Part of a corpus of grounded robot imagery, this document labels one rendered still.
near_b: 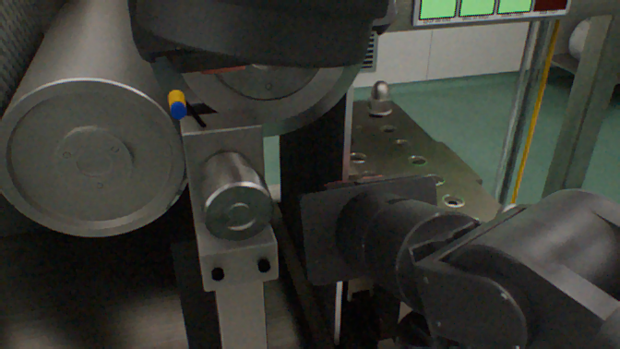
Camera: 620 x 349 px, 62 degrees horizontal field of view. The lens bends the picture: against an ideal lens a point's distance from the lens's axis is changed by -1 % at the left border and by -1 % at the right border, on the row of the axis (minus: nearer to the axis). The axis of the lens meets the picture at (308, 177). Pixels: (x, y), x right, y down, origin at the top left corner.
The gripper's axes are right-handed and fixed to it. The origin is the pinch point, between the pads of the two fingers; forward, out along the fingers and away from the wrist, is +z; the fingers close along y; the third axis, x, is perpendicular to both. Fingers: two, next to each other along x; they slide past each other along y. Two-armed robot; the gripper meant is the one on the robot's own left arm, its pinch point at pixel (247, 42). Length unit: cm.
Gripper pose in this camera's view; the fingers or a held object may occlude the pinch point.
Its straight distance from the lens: 30.1
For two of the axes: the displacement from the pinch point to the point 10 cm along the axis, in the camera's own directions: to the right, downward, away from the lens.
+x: -1.8, -9.8, 0.8
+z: -1.6, 1.1, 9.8
